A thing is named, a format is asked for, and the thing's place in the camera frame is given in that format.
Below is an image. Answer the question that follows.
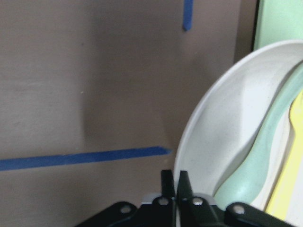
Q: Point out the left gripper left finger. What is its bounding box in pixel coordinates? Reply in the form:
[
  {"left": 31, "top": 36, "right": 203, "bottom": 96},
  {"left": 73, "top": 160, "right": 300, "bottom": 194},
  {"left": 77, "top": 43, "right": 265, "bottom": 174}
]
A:
[{"left": 160, "top": 169, "right": 177, "bottom": 227}]

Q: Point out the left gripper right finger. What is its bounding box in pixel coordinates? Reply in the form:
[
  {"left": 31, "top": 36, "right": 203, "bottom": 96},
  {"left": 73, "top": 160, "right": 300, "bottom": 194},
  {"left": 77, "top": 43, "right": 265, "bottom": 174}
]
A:
[{"left": 177, "top": 171, "right": 226, "bottom": 227}]

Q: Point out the white round plate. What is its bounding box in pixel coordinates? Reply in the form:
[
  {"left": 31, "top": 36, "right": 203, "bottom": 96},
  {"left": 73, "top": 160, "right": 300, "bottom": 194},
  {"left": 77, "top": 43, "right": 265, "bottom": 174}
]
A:
[{"left": 172, "top": 39, "right": 303, "bottom": 227}]

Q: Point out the yellow plastic fork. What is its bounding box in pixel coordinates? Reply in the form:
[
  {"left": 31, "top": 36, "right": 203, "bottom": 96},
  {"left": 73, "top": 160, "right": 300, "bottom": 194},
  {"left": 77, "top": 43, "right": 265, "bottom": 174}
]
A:
[{"left": 266, "top": 92, "right": 303, "bottom": 220}]

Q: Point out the teal plastic spoon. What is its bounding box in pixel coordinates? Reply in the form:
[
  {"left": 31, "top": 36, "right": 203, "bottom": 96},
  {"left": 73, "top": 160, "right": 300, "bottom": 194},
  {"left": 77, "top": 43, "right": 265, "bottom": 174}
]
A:
[{"left": 214, "top": 64, "right": 303, "bottom": 209}]

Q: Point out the light green tray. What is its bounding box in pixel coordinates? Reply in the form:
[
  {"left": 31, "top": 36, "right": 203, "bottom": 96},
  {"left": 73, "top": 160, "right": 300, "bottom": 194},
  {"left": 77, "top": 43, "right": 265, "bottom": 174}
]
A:
[{"left": 253, "top": 0, "right": 303, "bottom": 50}]

